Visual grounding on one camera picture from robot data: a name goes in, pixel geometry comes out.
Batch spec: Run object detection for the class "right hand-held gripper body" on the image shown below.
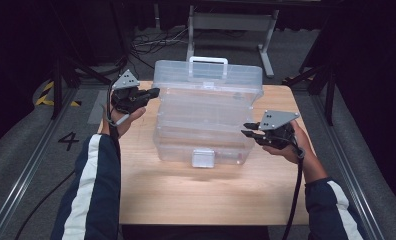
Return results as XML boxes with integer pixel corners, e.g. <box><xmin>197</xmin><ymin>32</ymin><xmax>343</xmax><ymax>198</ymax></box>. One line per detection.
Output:
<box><xmin>257</xmin><ymin>109</ymin><xmax>301</xmax><ymax>151</ymax></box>

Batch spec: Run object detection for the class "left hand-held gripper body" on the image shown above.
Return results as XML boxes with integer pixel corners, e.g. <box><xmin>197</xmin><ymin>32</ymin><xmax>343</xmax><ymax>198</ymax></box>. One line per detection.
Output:
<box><xmin>110</xmin><ymin>69</ymin><xmax>148</xmax><ymax>115</ymax></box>

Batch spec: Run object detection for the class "clear plastic storage box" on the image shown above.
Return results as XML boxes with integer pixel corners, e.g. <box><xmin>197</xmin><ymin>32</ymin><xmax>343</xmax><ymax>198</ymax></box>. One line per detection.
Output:
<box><xmin>151</xmin><ymin>55</ymin><xmax>264</xmax><ymax>169</ymax></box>

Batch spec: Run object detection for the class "person's left hand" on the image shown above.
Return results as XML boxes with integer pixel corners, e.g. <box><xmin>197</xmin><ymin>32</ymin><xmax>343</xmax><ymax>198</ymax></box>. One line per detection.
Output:
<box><xmin>100</xmin><ymin>99</ymin><xmax>147</xmax><ymax>138</ymax></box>

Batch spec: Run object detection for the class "person's right hand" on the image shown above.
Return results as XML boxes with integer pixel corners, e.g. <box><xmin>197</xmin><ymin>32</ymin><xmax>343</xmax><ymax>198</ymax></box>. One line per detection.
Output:
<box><xmin>261</xmin><ymin>119</ymin><xmax>316</xmax><ymax>165</ymax></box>

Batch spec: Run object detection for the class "black metal stand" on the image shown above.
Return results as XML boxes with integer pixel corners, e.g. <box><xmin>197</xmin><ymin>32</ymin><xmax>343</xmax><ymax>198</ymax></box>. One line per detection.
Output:
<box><xmin>282</xmin><ymin>63</ymin><xmax>338</xmax><ymax>127</ymax></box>
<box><xmin>50</xmin><ymin>56</ymin><xmax>120</xmax><ymax>121</ymax></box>

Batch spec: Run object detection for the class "yellow and black floor tape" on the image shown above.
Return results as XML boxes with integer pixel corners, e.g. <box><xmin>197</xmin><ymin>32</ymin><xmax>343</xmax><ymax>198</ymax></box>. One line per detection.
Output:
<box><xmin>35</xmin><ymin>80</ymin><xmax>82</xmax><ymax>108</ymax></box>

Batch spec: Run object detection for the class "bundle of floor cables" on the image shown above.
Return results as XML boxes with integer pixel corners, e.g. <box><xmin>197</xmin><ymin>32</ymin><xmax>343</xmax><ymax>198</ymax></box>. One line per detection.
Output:
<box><xmin>117</xmin><ymin>26</ymin><xmax>191</xmax><ymax>83</ymax></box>

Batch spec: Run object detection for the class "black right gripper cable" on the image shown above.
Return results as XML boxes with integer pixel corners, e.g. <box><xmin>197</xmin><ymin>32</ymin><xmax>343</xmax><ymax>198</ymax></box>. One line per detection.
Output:
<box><xmin>280</xmin><ymin>131</ymin><xmax>306</xmax><ymax>240</ymax></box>

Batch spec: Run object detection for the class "grey metal floor rail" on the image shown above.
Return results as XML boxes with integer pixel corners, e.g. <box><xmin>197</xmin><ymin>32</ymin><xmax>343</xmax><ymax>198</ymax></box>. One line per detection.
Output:
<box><xmin>0</xmin><ymin>88</ymin><xmax>80</xmax><ymax>240</ymax></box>
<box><xmin>310</xmin><ymin>94</ymin><xmax>387</xmax><ymax>240</ymax></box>

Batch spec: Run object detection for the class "grey metal frame stand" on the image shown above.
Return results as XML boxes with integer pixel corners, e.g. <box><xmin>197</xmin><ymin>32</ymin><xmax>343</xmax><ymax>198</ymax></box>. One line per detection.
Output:
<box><xmin>184</xmin><ymin>4</ymin><xmax>280</xmax><ymax>79</ymax></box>

